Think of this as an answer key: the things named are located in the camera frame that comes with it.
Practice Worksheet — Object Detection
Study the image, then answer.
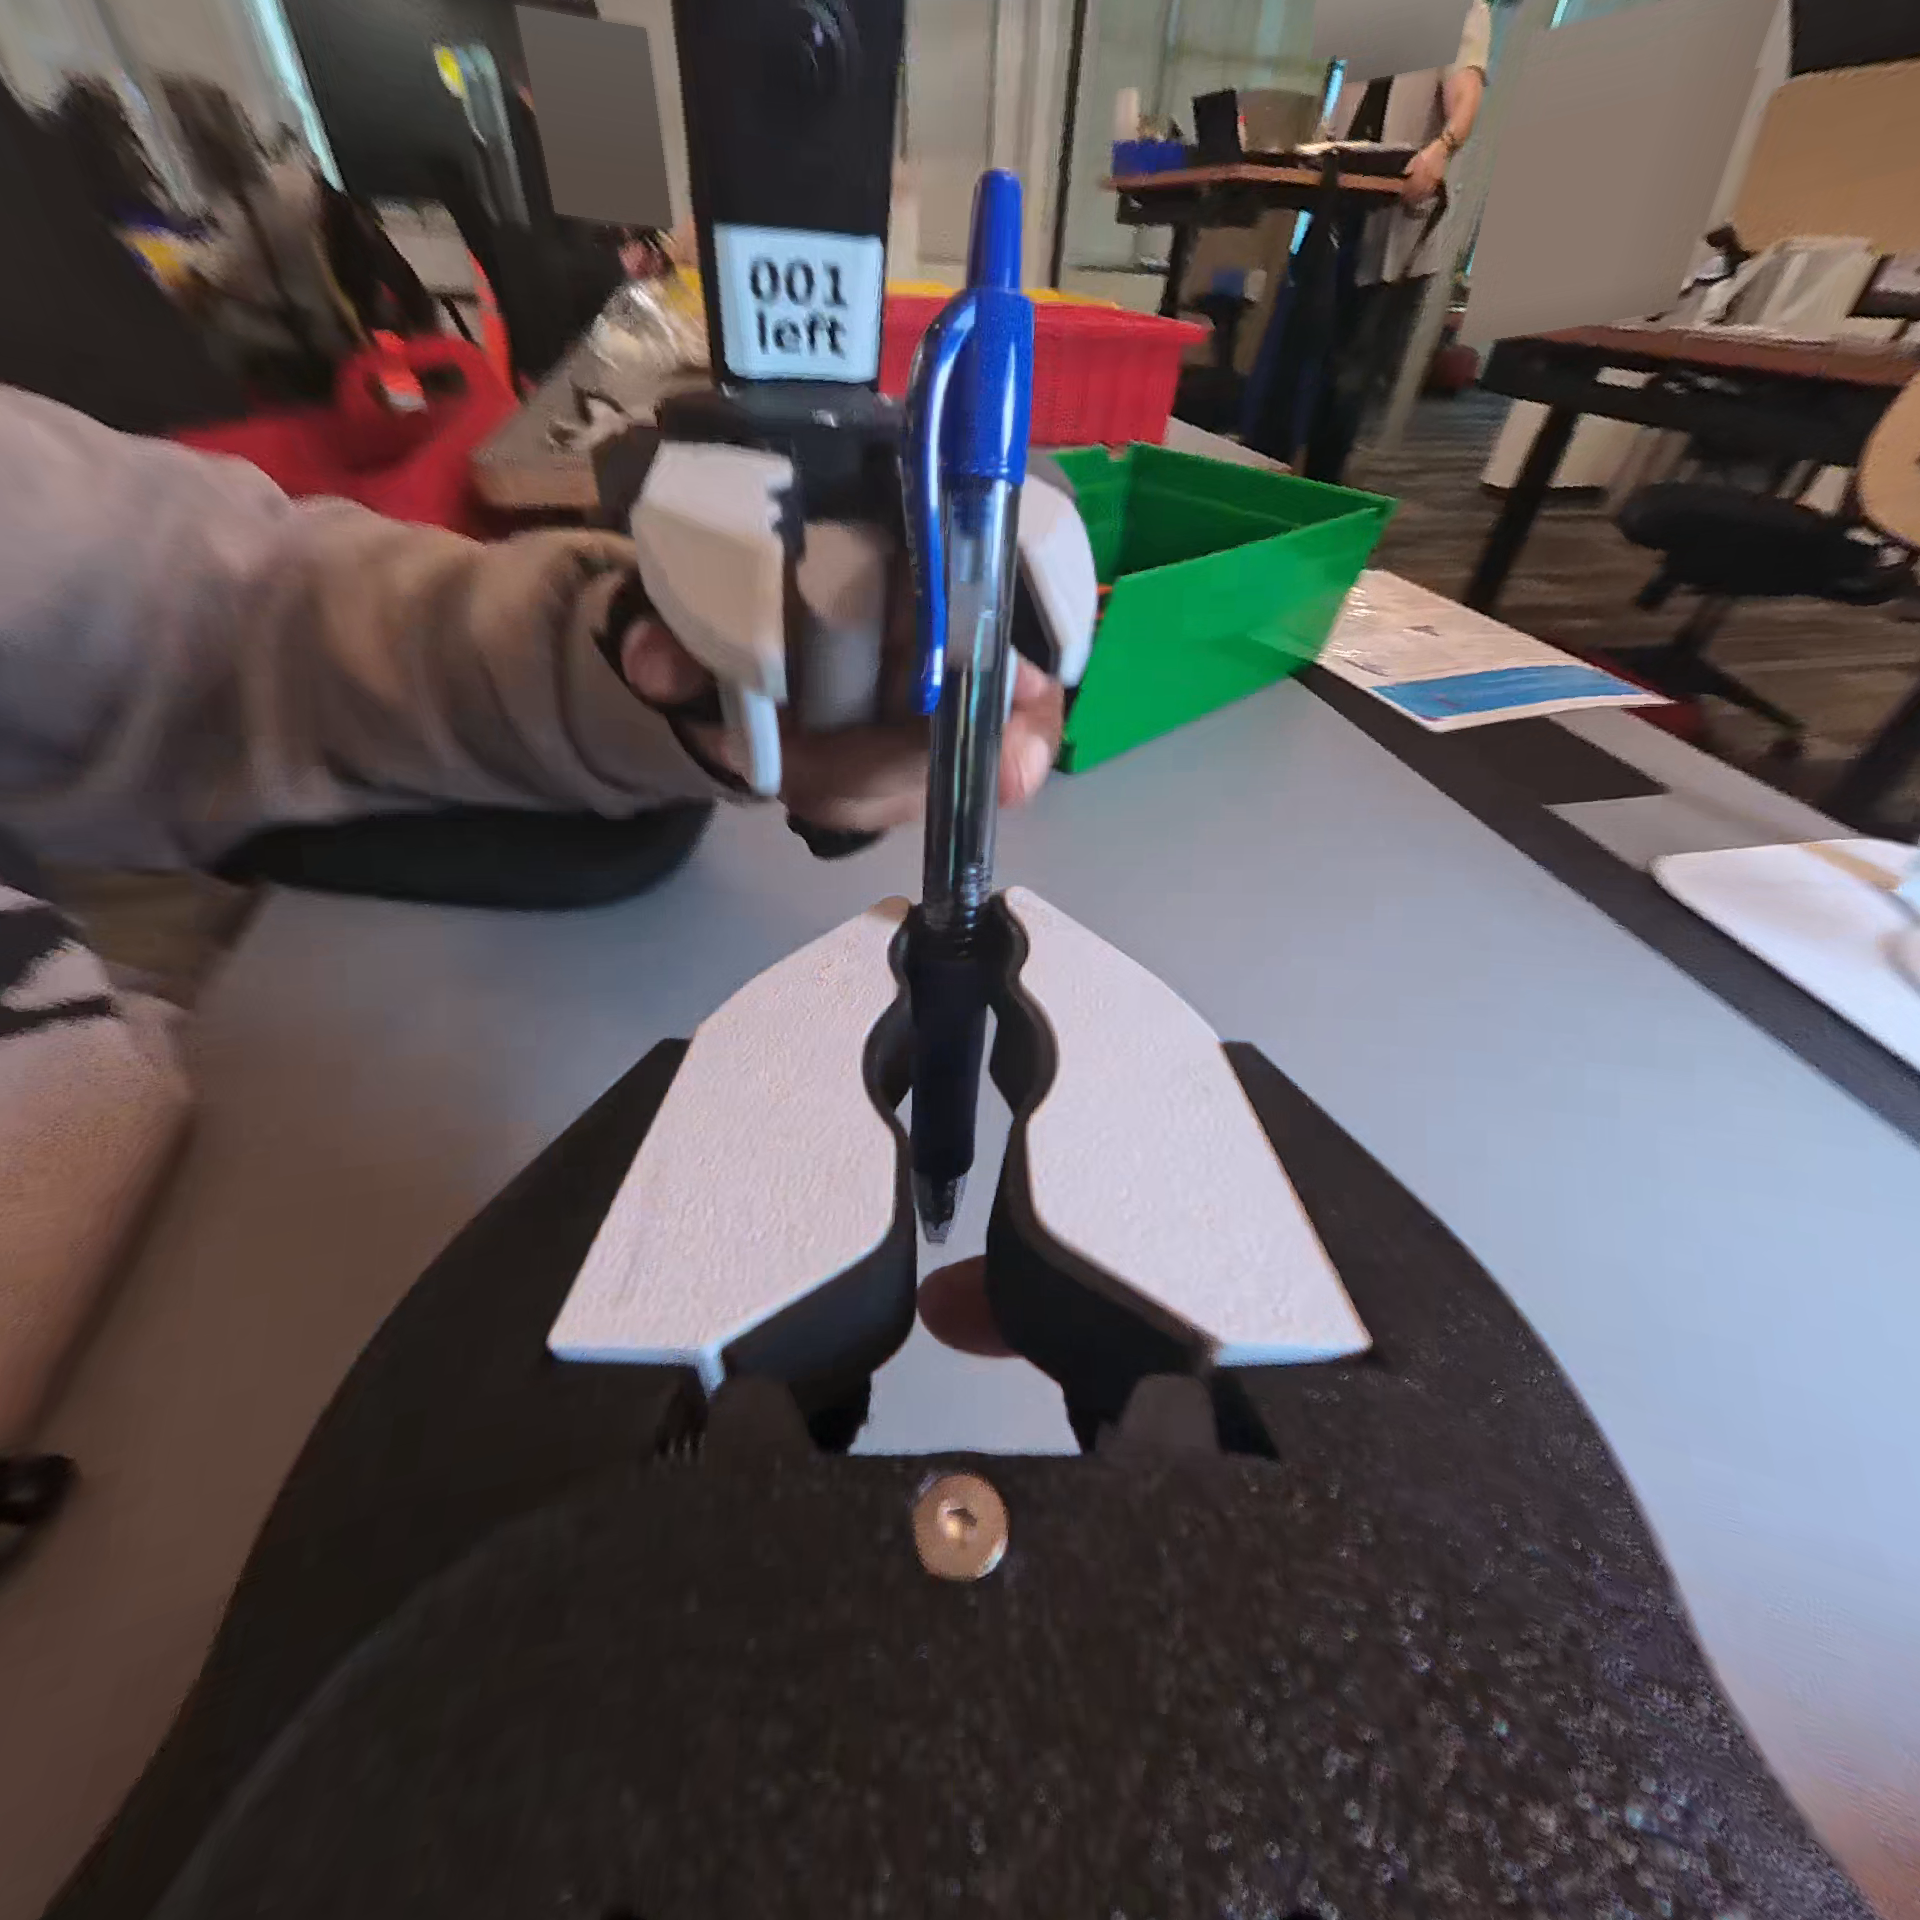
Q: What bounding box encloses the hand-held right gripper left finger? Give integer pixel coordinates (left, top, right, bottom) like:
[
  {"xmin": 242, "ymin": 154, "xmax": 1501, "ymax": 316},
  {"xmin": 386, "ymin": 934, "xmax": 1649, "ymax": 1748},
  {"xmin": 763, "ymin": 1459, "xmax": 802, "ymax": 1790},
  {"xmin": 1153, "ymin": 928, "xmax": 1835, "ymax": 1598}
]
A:
[{"xmin": 550, "ymin": 898, "xmax": 922, "ymax": 1376}]

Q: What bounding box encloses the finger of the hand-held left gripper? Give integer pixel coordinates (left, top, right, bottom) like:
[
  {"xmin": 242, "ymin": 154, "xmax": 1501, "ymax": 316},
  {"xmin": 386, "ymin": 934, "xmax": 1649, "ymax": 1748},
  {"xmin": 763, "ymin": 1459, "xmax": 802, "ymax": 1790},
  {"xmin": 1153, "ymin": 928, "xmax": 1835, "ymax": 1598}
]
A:
[
  {"xmin": 1011, "ymin": 479, "xmax": 1100, "ymax": 692},
  {"xmin": 632, "ymin": 443, "xmax": 798, "ymax": 795}
]

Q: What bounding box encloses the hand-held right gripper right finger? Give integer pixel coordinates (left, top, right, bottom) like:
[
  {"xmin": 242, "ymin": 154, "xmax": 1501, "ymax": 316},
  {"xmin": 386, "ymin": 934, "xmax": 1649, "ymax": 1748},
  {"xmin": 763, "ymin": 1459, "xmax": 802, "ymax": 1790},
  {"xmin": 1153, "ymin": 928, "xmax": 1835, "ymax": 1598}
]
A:
[{"xmin": 987, "ymin": 884, "xmax": 1375, "ymax": 1376}]

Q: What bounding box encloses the blue ballpoint pen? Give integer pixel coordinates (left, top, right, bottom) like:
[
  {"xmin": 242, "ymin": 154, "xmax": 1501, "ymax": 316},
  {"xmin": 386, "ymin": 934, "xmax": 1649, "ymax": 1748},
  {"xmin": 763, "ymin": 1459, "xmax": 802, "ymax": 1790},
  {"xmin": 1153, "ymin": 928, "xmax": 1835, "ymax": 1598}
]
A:
[{"xmin": 908, "ymin": 165, "xmax": 1041, "ymax": 1246}]

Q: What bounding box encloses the person's left forearm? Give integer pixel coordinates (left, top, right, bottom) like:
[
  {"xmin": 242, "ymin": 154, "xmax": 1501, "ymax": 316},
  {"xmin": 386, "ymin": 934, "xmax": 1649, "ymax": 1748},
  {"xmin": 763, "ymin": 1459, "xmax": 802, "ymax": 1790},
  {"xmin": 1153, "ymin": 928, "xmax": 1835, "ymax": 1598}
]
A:
[{"xmin": 0, "ymin": 382, "xmax": 723, "ymax": 871}]

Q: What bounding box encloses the person's left hand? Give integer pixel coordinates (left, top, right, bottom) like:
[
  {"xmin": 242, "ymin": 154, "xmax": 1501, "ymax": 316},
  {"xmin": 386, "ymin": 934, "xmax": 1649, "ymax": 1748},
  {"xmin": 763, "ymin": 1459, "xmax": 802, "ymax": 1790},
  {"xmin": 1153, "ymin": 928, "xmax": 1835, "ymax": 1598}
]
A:
[{"xmin": 620, "ymin": 614, "xmax": 1072, "ymax": 839}]

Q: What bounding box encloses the green plastic bin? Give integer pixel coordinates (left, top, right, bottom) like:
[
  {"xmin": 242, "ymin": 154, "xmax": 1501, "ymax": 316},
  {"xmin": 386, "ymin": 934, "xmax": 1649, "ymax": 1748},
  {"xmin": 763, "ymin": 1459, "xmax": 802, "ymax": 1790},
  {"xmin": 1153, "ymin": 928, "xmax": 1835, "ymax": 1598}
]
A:
[{"xmin": 1052, "ymin": 442, "xmax": 1401, "ymax": 775}]

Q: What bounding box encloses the beige cardboard box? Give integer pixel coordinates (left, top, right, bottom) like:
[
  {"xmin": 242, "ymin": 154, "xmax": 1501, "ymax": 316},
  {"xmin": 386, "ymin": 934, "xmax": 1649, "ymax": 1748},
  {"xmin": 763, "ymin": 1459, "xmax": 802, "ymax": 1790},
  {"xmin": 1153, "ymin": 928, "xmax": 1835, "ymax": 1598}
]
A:
[{"xmin": 467, "ymin": 352, "xmax": 662, "ymax": 520}]

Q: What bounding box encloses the red plastic bin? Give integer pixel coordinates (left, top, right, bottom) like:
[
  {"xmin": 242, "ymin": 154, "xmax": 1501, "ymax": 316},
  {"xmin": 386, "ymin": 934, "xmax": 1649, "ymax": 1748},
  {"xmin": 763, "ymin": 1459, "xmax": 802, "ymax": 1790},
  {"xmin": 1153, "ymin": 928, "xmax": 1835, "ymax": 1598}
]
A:
[{"xmin": 879, "ymin": 285, "xmax": 1209, "ymax": 450}]

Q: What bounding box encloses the clear plastic bag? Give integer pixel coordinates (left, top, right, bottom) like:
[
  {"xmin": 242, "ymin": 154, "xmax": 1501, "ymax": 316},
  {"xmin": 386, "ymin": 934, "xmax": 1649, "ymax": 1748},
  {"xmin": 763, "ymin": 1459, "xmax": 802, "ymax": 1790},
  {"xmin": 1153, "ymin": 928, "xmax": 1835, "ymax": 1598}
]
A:
[{"xmin": 577, "ymin": 277, "xmax": 710, "ymax": 397}]

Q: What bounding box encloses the dark hanging jacket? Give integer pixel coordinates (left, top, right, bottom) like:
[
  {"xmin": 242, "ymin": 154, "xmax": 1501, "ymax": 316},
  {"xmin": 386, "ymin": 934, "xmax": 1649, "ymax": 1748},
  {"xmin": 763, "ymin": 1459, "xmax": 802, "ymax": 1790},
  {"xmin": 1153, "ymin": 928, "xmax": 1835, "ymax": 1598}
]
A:
[{"xmin": 1251, "ymin": 277, "xmax": 1435, "ymax": 484}]

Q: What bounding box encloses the printed instruction sheet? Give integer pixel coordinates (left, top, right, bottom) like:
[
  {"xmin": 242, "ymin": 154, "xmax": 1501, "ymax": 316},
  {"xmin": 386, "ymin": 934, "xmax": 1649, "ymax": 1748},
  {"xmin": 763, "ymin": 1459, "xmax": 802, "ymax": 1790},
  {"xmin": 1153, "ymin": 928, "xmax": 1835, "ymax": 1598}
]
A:
[{"xmin": 1316, "ymin": 570, "xmax": 1670, "ymax": 734}]

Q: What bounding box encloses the wooden office desk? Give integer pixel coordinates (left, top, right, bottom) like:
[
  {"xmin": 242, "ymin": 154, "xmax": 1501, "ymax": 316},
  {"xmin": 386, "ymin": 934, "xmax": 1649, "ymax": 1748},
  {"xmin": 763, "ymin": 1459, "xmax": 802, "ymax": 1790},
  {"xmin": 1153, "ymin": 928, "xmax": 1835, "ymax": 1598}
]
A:
[
  {"xmin": 1475, "ymin": 324, "xmax": 1920, "ymax": 616},
  {"xmin": 1107, "ymin": 141, "xmax": 1449, "ymax": 484}
]

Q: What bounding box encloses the black office chair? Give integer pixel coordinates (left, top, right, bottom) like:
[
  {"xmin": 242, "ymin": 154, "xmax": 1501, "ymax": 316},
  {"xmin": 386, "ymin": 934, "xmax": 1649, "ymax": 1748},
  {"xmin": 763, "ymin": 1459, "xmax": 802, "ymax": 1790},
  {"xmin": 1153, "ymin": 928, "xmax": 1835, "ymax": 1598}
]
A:
[{"xmin": 1617, "ymin": 479, "xmax": 1920, "ymax": 739}]

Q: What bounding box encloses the brown cardboard piece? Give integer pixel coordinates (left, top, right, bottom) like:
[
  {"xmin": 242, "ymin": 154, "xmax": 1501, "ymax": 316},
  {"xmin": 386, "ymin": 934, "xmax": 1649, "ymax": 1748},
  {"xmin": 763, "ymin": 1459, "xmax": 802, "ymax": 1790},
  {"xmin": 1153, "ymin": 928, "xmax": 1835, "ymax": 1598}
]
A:
[{"xmin": 1724, "ymin": 74, "xmax": 1920, "ymax": 259}]

